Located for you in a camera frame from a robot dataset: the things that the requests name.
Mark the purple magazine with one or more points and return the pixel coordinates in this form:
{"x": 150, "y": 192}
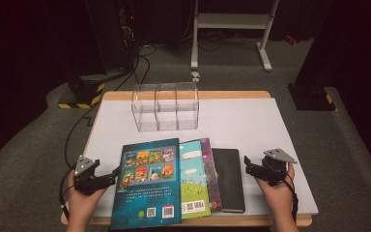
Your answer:
{"x": 212, "y": 174}

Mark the small white floor fitting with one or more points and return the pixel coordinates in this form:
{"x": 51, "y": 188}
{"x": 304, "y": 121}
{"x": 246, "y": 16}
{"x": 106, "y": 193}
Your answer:
{"x": 195, "y": 76}

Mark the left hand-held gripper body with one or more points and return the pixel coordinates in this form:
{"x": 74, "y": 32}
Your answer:
{"x": 87, "y": 182}

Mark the black notebook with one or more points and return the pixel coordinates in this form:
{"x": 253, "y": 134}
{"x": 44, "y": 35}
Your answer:
{"x": 228, "y": 180}

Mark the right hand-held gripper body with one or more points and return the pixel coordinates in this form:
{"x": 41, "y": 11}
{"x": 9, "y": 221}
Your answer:
{"x": 274, "y": 169}

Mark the person's right hand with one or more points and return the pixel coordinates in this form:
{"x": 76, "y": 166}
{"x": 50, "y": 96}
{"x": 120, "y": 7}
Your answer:
{"x": 280, "y": 199}

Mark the dark teal picture book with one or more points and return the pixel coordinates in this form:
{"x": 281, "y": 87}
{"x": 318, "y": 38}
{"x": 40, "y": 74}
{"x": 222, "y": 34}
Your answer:
{"x": 148, "y": 196}

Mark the black yellow striped stand base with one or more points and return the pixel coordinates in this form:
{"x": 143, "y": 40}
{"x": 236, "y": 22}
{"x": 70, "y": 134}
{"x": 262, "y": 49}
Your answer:
{"x": 312, "y": 98}
{"x": 83, "y": 95}

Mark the small red object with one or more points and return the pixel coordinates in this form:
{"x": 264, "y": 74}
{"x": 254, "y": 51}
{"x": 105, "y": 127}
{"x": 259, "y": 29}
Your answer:
{"x": 291, "y": 39}

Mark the person's left hand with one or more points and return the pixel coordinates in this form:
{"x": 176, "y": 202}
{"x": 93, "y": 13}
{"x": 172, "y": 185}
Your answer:
{"x": 82, "y": 208}

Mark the black equipment tower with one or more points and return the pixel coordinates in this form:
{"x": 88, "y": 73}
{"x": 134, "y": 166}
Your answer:
{"x": 127, "y": 29}

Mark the white metal stand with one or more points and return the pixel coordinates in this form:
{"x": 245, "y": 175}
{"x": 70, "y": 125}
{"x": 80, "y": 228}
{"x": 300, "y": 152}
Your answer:
{"x": 232, "y": 21}

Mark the clear acrylic book organizer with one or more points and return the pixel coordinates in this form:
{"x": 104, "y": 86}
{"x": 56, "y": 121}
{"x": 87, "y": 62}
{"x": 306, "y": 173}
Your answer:
{"x": 165, "y": 109}

